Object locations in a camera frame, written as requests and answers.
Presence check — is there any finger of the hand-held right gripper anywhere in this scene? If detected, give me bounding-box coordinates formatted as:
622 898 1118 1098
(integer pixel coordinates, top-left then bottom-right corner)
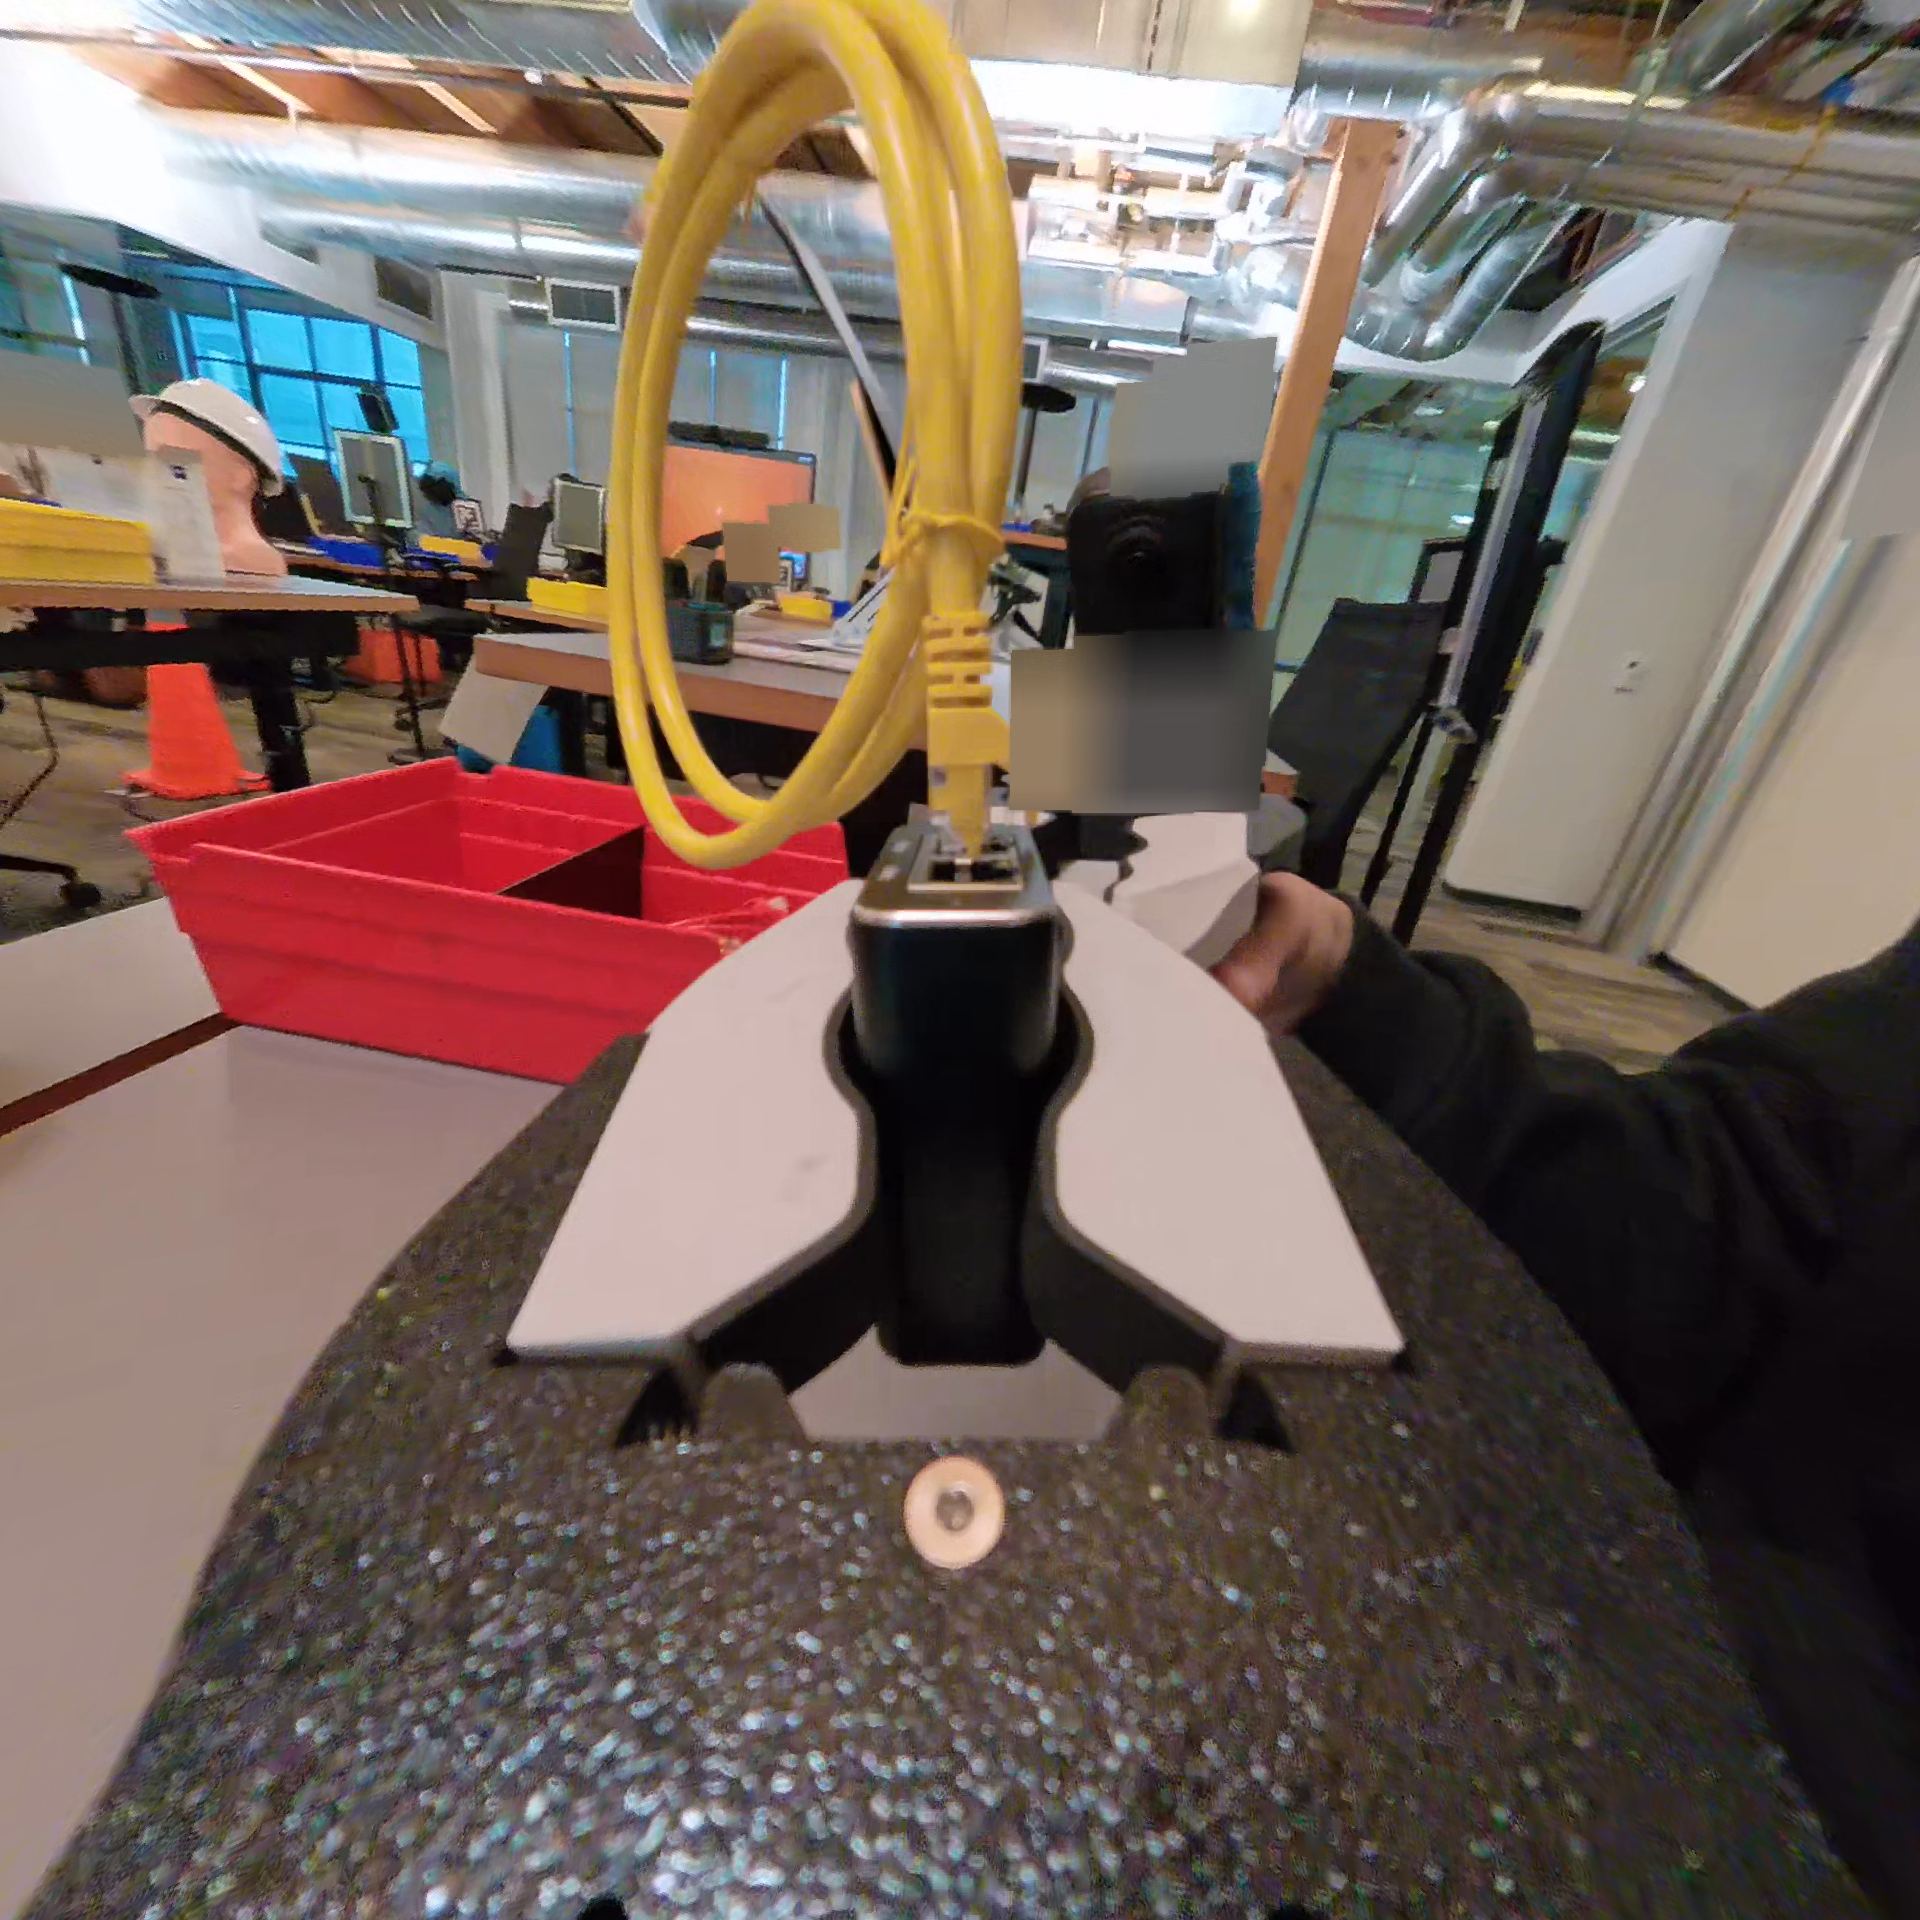
1102 816 1262 973

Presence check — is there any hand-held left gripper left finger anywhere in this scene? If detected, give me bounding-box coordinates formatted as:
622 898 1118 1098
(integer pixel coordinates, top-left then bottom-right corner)
504 886 903 1397

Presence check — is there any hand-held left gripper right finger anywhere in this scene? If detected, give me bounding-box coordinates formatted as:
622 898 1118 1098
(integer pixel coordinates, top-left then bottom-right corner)
1027 886 1415 1437

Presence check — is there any black network switch box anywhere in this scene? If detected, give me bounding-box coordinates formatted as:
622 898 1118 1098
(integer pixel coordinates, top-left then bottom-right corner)
846 816 1066 1363

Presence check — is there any yellow ethernet cable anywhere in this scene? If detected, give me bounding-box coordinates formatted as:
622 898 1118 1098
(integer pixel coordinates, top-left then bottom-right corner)
604 0 1023 886

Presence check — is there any red plastic bin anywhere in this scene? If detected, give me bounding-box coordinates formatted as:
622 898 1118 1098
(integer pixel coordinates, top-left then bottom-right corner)
123 757 849 1083

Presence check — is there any person's right hand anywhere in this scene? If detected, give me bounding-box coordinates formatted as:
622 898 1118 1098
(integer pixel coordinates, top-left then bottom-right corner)
1212 870 1358 1037

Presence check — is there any orange screen monitor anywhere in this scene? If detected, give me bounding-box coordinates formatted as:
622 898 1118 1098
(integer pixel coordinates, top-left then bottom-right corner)
656 439 820 560

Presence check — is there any wood-edged office table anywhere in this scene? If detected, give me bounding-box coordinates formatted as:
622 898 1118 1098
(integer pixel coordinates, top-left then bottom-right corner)
474 626 903 742
0 573 425 786

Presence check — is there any orange traffic cone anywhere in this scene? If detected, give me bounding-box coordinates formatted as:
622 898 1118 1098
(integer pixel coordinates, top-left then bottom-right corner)
123 655 273 801

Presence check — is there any pink mannequin head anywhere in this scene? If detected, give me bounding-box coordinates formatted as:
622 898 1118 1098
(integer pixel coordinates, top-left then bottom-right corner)
144 409 292 577

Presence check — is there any yellow storage bin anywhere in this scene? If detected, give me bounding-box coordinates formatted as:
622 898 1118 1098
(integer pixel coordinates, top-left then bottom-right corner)
0 499 160 590

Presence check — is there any white hard hat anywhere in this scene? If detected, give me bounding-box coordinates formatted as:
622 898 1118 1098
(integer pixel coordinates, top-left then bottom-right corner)
132 375 288 499

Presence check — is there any slim wooden post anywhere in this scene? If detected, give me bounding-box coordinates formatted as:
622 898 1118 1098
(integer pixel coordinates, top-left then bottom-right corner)
1251 120 1407 625

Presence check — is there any silver ventilation duct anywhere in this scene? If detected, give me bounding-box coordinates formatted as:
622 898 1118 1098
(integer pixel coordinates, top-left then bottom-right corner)
1289 46 1920 362

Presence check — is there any silver metal door frame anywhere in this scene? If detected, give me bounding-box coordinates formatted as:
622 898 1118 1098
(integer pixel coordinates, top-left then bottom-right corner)
1585 255 1920 973

